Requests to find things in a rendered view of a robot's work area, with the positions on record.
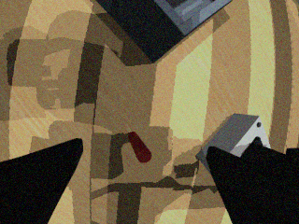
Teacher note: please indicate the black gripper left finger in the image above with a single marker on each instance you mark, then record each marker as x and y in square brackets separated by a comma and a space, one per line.
[32, 185]

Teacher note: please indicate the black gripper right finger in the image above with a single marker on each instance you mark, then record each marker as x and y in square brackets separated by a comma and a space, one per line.
[252, 194]

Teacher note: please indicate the dark red peg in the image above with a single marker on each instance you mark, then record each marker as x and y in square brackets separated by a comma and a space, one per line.
[142, 152]

